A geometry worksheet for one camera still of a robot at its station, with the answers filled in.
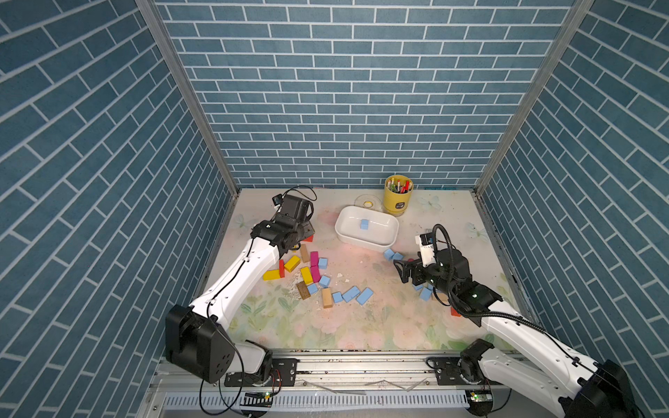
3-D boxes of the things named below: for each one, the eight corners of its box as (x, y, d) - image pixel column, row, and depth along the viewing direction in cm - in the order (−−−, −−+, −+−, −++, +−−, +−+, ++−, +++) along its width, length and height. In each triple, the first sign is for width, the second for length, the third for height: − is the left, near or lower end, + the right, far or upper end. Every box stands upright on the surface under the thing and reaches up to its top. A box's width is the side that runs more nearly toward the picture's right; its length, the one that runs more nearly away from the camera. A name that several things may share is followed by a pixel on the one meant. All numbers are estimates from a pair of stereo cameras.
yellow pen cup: (384, 218, 112) (388, 194, 101) (381, 198, 120) (385, 174, 109) (408, 218, 113) (415, 194, 101) (404, 198, 120) (411, 174, 109)
